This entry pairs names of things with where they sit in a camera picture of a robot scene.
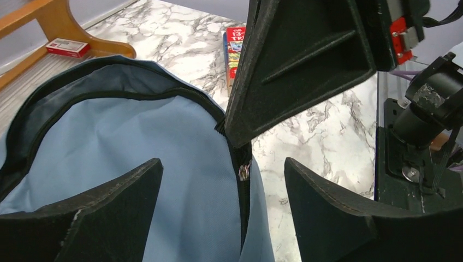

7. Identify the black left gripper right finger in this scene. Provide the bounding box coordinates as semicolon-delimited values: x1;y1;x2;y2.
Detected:
284;158;462;261

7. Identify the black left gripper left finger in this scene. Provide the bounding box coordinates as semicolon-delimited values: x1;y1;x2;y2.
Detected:
1;158;163;261

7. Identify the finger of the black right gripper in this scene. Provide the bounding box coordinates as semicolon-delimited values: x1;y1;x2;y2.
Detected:
224;1;388;147

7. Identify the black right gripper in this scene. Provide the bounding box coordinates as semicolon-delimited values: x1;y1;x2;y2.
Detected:
369;1;430;72

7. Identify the red treehouse book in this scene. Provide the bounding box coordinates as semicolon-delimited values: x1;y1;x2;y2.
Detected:
223;27;246;95

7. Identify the blue student backpack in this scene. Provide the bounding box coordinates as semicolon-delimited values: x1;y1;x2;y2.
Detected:
1;56;274;261

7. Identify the orange wooden shelf rack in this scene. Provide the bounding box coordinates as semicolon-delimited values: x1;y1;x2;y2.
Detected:
0;0;138;91

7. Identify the small red card box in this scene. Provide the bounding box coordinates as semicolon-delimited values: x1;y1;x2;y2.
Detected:
45;38;91;58

